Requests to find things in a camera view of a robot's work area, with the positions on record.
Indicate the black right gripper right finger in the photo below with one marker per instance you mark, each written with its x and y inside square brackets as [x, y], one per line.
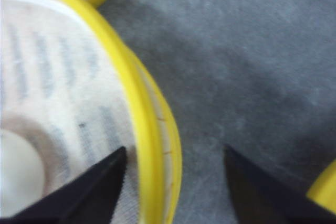
[258, 197]

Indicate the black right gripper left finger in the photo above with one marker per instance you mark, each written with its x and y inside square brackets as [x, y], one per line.
[90, 198]

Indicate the woven bamboo steamer lid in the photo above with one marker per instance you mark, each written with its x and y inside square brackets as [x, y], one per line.
[322, 190]

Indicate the white bun back left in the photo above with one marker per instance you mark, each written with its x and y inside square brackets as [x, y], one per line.
[22, 174]

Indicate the white steamer liner cloth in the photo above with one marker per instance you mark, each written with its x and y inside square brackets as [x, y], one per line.
[60, 92]

